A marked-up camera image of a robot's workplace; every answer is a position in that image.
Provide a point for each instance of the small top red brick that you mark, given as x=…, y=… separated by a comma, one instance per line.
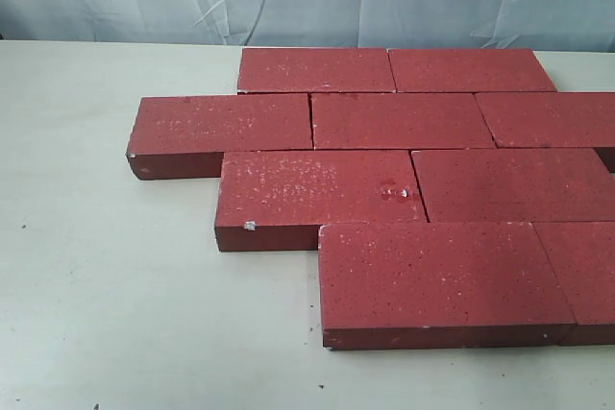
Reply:
x=278, y=200

